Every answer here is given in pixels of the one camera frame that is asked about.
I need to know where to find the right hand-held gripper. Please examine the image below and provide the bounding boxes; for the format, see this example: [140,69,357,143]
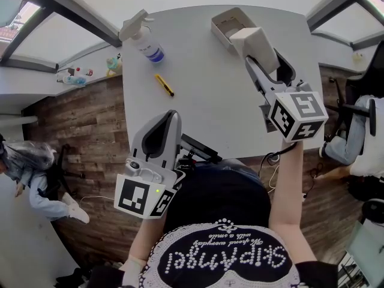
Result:
[244,48,329,144]

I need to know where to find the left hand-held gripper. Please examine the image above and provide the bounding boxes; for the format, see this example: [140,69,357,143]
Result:
[113,110,187,220]

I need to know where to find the white rectangular block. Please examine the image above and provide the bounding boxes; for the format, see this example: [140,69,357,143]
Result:
[229,26,278,74]

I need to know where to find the beige square tray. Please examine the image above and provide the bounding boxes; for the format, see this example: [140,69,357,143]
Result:
[211,7,259,55]

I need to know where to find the person's right forearm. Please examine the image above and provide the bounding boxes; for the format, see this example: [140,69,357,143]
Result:
[268,141,317,265]

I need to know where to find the person's left forearm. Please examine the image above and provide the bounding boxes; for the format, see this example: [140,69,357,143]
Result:
[128,217,166,262]

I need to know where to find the black chest-mounted device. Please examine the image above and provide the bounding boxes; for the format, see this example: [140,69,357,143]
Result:
[176,133,223,169]

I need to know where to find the yellow utility knife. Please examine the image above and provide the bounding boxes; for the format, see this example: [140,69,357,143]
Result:
[154,73,175,98]

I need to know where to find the light grey table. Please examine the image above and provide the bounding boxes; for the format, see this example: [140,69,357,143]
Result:
[121,5,326,161]

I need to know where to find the person's black printed top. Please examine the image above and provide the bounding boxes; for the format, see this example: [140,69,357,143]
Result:
[88,157,340,288]

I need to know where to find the person's legs in blue jeans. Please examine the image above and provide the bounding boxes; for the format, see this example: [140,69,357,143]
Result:
[194,157,263,188]

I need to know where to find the black office chair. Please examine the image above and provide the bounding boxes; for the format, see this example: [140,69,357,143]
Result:
[44,144,86,202]
[325,39,384,137]

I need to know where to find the green and yellow cup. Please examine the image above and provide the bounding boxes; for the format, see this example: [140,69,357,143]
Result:
[106,55,123,77]

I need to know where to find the white spray bottle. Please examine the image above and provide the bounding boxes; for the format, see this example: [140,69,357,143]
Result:
[119,9,166,64]

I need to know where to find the blue wipes pack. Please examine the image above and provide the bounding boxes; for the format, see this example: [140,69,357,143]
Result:
[61,75,88,86]

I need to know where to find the person's white left sleeve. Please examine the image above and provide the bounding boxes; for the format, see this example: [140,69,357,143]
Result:
[121,258,145,287]

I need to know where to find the dark-framed window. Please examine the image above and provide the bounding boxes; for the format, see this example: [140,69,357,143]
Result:
[0,0,384,74]

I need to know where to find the white window ledge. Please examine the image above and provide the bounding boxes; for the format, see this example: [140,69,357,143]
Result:
[0,40,124,116]

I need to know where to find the black bag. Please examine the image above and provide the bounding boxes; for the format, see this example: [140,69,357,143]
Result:
[347,175,384,202]

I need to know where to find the black round object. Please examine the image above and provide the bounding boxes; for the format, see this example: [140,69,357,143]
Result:
[361,198,384,224]

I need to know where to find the white adapter cable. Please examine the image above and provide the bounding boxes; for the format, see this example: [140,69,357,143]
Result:
[79,195,116,209]

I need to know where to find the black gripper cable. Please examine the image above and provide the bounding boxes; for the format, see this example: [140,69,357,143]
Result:
[258,144,296,176]

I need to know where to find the white power strip cable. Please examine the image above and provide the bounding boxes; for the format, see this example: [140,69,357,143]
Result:
[266,153,281,193]

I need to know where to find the black floor cable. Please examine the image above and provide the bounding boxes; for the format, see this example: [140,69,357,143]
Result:
[301,162,323,203]

